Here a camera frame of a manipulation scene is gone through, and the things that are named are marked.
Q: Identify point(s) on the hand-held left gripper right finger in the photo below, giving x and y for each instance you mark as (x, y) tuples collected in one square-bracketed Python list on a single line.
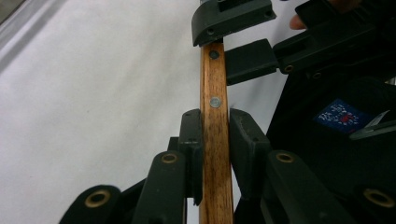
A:
[(249, 149)]

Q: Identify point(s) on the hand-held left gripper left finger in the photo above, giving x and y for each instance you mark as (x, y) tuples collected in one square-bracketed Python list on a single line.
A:
[(193, 155)]

